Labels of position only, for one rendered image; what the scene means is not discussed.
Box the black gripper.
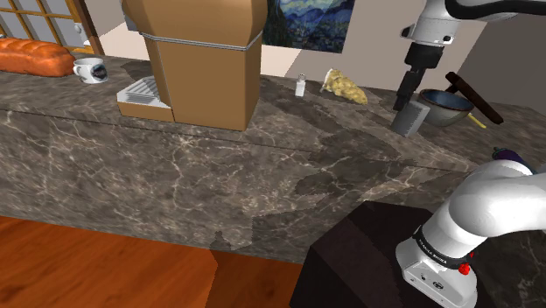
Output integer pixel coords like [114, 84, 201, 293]
[392, 42, 446, 113]

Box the grey metal grater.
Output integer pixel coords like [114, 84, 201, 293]
[389, 100, 431, 138]

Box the grey blue bowl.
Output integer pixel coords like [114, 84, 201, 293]
[416, 88, 476, 128]

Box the yellow potato wedge bag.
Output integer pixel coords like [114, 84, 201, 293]
[319, 68, 368, 106]

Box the dark brown rolling pin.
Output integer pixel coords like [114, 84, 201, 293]
[444, 71, 505, 126]

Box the yellow stick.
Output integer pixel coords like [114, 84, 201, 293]
[467, 113, 487, 130]

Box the purple eggplant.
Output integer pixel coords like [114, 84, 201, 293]
[491, 146, 536, 175]

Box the dark robot stand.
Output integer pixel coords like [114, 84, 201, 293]
[289, 200, 498, 308]

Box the brown coffee machine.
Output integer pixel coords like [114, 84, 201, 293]
[115, 0, 269, 132]

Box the white printed mug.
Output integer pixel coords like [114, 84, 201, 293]
[73, 57, 109, 85]

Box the wooden framed window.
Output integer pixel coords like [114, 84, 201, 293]
[0, 0, 105, 56]

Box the orange bread loaf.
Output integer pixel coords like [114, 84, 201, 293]
[0, 37, 77, 78]

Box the blue landscape wall painting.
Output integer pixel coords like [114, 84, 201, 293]
[262, 0, 356, 55]

